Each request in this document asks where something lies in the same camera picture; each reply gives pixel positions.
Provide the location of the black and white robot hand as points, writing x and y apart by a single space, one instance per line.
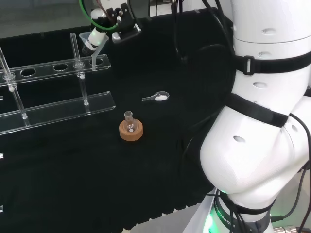
124 24

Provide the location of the glass weighing funnel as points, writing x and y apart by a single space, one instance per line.
160 97

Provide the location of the clear plastic funnel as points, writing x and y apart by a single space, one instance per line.
94 61

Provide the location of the clear acrylic funnel stand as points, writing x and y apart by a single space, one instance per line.
60 110

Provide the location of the black cloth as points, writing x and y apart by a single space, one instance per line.
73 174

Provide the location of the small glass round-bottom flask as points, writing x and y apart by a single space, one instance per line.
129 125

